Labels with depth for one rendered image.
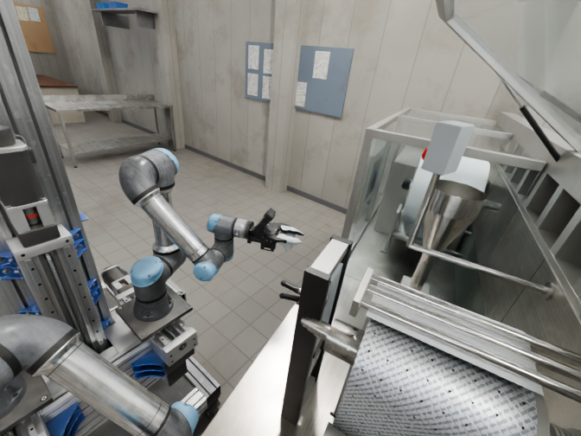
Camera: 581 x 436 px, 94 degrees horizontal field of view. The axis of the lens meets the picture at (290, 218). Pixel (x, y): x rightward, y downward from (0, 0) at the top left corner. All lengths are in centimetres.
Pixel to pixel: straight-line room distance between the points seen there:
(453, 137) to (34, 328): 88
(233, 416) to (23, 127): 98
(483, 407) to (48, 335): 75
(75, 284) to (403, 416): 104
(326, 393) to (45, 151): 112
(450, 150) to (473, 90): 272
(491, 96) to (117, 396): 332
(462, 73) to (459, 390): 308
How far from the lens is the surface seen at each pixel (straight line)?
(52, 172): 112
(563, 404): 70
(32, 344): 74
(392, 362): 50
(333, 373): 106
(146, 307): 128
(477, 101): 334
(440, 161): 65
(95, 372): 76
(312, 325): 57
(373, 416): 57
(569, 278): 81
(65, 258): 114
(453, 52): 340
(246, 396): 99
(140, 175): 100
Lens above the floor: 178
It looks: 29 degrees down
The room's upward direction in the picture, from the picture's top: 7 degrees clockwise
